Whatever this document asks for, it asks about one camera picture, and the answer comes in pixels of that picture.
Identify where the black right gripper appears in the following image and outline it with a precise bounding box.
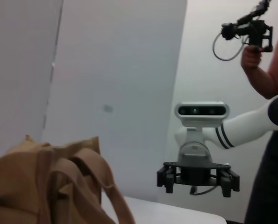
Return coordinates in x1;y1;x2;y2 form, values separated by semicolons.
157;161;241;198

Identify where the khaki canvas food bag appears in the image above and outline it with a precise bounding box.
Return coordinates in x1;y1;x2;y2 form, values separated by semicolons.
0;134;136;224

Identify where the person's forearm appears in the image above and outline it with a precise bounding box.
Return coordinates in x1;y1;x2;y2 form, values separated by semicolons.
242;62;278;99

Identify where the person's hand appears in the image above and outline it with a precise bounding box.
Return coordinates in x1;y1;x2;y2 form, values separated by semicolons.
241;45;264;69

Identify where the person in dark clothes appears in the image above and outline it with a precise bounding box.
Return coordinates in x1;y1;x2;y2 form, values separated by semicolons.
244;28;278;224

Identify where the right gripper connector cable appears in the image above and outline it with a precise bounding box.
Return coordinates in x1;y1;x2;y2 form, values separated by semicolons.
189;185;218;196

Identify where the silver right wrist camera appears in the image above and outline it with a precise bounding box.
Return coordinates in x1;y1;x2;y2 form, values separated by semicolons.
175;101;230;128

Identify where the grey looped rig cable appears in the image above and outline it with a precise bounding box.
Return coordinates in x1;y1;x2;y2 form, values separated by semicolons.
212;32;247;62

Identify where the black handheld camera rig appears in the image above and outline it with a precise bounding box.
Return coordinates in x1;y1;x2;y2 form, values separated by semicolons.
221;0;274;53

